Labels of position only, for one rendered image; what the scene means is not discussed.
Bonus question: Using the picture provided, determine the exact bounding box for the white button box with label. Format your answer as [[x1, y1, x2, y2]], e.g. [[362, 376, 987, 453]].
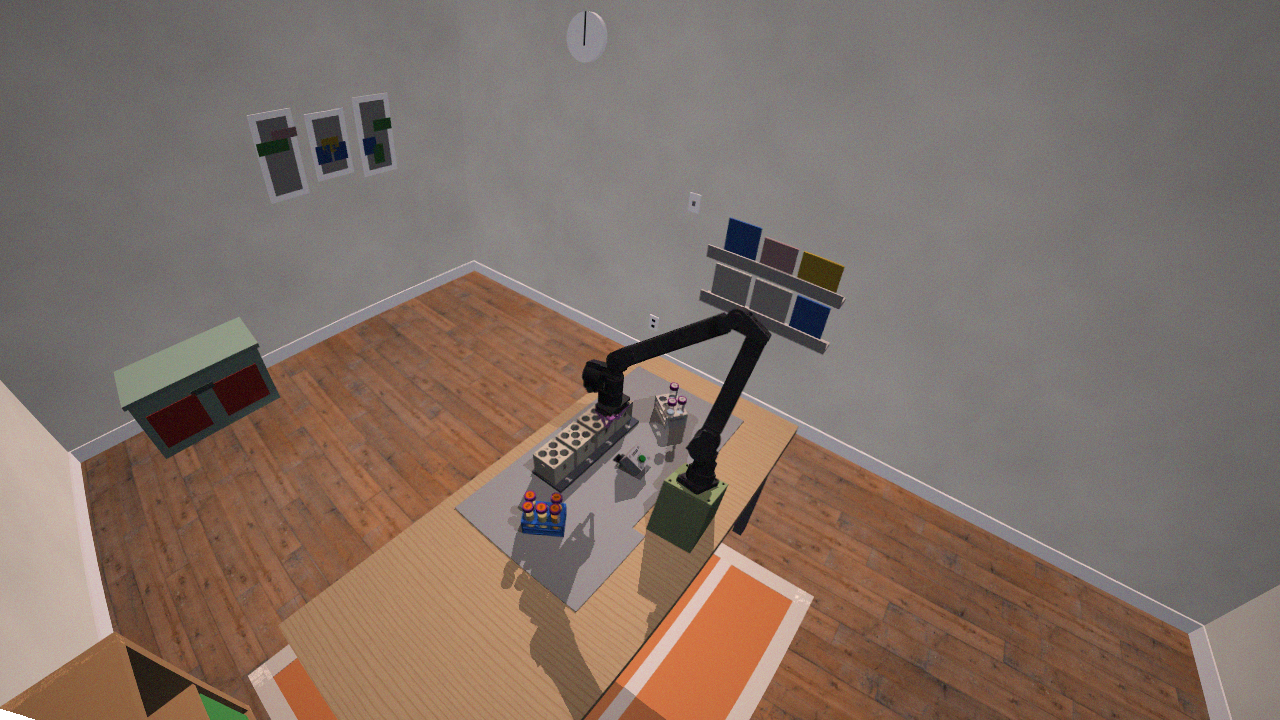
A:
[[613, 445, 652, 480]]

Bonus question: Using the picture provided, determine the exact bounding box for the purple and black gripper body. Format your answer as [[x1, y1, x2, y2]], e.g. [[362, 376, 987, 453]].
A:
[[595, 389, 630, 416]]

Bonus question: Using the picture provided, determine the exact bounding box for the blue tube rack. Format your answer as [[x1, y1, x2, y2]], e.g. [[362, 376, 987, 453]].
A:
[[521, 501, 567, 537]]

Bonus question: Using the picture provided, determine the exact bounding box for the grey flat mat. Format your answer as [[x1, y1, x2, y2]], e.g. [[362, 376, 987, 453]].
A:
[[454, 366, 713, 612]]

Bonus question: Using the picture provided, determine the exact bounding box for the beige bucket adapter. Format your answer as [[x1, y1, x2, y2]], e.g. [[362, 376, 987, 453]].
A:
[[556, 421, 595, 466], [532, 438, 573, 486], [614, 400, 634, 432], [577, 405, 614, 448]]

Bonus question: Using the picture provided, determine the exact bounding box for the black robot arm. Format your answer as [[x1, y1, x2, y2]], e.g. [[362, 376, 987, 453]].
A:
[[582, 307, 771, 495]]

